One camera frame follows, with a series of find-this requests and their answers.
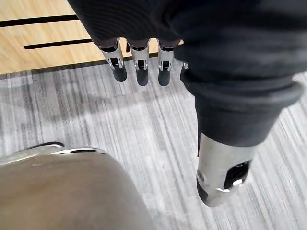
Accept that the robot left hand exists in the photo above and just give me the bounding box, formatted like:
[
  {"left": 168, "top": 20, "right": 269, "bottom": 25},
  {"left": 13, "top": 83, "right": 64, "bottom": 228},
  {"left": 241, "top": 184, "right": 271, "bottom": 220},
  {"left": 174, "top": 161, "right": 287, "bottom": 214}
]
[{"left": 66, "top": 0, "right": 307, "bottom": 207}]

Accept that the wooden slotted cabinet panel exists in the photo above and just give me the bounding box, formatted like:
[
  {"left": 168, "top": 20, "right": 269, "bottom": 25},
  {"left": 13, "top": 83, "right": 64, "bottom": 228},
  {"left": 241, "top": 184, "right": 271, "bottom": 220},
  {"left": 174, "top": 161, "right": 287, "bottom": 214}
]
[{"left": 0, "top": 0, "right": 185, "bottom": 75}]

